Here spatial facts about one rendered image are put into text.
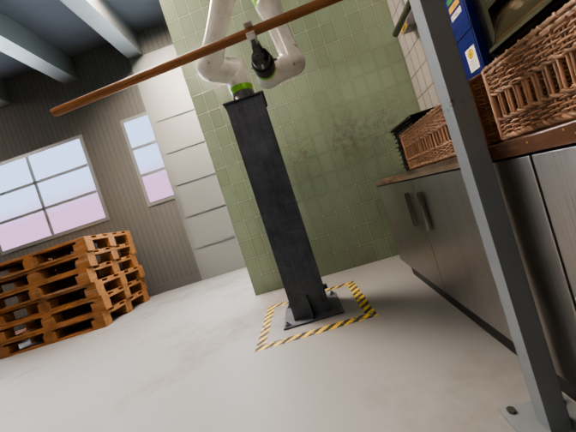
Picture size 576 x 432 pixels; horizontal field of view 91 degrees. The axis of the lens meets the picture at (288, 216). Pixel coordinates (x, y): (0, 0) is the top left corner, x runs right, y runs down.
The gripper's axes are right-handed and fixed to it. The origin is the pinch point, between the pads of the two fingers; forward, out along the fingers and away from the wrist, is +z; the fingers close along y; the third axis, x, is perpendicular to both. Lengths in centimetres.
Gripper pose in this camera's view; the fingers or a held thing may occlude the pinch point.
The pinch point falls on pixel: (250, 33)
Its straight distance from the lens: 116.8
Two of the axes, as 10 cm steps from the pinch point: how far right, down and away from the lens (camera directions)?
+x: -9.5, 3.0, 1.2
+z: -1.0, 0.6, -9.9
